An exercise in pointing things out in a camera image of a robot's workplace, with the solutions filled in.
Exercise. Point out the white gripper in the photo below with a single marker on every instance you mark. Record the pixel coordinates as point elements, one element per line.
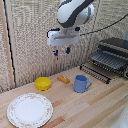
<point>62,38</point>

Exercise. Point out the small brown bread loaf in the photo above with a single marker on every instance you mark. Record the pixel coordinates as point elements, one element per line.
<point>63,79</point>

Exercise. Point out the yellow bowl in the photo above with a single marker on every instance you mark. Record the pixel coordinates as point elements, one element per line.
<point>43,83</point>

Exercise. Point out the blue mug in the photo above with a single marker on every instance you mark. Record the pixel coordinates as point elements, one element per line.
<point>81,83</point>

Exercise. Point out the black oven rack tray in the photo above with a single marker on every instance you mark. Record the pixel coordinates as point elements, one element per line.
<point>95,72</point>

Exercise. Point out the white floral rim plate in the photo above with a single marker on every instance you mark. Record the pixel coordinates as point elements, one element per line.
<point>30,110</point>

